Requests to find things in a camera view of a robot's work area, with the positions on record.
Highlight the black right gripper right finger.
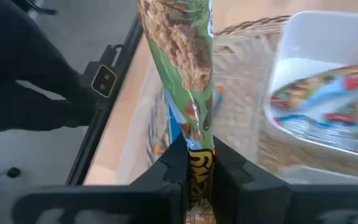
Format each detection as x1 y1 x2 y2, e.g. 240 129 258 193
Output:
211 135 291 224

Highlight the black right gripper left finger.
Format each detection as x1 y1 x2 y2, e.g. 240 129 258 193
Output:
130 133 189 224

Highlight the blue wrapper granola bar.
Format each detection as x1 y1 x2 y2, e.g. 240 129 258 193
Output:
273 95 358 156
270 63 358 108

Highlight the orange green wrapper granola bar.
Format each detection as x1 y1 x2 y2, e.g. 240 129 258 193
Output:
137 0 217 224

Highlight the clear plastic bin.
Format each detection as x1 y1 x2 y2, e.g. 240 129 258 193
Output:
115 32 358 187

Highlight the round woven straw mat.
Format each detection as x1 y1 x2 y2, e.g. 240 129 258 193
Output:
213 14 358 181

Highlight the black floor plug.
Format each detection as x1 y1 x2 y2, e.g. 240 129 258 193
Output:
6 167 22 179

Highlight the white plastic bin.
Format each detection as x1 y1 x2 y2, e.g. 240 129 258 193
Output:
263 11 358 170

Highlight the person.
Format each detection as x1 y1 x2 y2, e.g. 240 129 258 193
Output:
0 0 101 133

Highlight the black table edge frame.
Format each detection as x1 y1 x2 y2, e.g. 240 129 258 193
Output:
65 15 144 186

